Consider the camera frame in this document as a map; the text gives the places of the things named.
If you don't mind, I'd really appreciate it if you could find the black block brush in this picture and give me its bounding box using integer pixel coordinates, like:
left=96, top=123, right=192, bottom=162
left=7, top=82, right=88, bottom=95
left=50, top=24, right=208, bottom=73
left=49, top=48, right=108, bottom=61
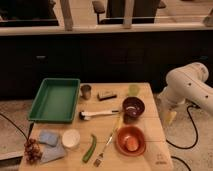
left=97, top=91, right=117, bottom=101

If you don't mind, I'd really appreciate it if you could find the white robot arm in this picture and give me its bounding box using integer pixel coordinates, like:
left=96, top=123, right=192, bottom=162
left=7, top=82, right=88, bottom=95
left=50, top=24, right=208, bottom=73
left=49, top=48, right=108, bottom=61
left=158, top=62, right=213, bottom=126

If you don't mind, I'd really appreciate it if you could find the dark purple bowl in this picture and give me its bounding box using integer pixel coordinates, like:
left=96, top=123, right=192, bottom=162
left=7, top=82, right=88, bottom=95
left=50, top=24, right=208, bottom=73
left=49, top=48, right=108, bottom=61
left=122, top=97, right=145, bottom=119

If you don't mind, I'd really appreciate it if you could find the orange clay bowl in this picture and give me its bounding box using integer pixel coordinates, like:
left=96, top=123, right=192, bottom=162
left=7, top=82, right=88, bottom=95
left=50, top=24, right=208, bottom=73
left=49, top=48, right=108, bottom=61
left=115, top=126, right=146, bottom=157

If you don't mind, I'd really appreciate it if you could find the orange fruit in bowl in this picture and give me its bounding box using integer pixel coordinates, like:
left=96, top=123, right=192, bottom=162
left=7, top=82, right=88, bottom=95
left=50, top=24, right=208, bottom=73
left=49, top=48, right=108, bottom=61
left=125, top=137, right=139, bottom=152

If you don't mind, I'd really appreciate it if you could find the green chili pepper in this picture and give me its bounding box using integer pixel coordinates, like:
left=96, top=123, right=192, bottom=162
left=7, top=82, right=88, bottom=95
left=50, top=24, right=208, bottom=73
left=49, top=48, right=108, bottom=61
left=82, top=134, right=97, bottom=163

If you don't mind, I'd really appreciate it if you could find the silver fork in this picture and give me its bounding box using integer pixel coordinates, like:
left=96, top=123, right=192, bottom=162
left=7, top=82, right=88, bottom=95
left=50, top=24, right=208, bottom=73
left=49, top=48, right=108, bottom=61
left=93, top=133, right=113, bottom=167

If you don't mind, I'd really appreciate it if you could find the small metal cup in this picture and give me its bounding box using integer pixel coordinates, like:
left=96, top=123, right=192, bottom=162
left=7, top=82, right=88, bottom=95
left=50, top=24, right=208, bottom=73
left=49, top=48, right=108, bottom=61
left=81, top=85, right=91, bottom=100

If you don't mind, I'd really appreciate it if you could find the white round container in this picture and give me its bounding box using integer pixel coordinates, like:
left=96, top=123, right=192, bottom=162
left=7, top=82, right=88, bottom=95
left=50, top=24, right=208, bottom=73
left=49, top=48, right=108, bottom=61
left=62, top=129, right=80, bottom=149

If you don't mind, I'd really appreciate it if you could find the black office chair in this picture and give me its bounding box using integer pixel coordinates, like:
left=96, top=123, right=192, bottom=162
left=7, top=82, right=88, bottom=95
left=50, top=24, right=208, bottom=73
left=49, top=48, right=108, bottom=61
left=92, top=0, right=166, bottom=25

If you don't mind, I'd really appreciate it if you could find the green plastic tray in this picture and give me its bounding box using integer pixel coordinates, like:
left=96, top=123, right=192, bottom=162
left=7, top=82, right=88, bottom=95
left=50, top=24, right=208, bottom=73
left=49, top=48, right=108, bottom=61
left=28, top=78, right=80, bottom=123

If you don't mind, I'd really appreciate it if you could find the blue sponge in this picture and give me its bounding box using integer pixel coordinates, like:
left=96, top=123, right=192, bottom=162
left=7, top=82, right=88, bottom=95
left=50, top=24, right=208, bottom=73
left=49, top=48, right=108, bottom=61
left=38, top=130, right=59, bottom=146

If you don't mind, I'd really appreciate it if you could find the grey blue cloth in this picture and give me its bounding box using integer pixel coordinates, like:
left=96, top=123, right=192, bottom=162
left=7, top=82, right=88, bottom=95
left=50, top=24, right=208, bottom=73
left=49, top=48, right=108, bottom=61
left=41, top=141, right=66, bottom=163

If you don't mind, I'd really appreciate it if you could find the bunch of brown grapes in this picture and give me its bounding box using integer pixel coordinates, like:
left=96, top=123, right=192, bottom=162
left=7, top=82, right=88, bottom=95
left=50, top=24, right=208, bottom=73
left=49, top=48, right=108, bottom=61
left=24, top=138, right=42, bottom=164

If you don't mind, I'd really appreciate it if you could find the black cable on floor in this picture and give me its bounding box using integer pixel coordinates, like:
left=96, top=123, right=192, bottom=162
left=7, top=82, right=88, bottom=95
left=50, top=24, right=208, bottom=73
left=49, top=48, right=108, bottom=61
left=165, top=104, right=200, bottom=171

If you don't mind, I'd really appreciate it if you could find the white handled dish brush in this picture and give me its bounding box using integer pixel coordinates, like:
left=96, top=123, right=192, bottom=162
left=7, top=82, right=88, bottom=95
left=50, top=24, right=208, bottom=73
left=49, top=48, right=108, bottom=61
left=79, top=110, right=118, bottom=121

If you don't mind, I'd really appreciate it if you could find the black cable left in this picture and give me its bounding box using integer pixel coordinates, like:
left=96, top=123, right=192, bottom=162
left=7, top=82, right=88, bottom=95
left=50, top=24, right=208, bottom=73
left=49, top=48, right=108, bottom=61
left=0, top=112, right=35, bottom=141

